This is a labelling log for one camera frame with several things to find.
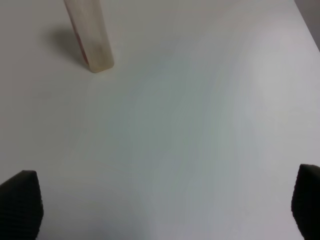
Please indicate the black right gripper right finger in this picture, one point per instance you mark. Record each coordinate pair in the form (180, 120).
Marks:
(305, 203)

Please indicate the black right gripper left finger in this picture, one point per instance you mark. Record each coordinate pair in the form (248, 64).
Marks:
(21, 207)

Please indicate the clear bottle with pink label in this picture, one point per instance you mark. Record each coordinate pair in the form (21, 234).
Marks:
(88, 24)

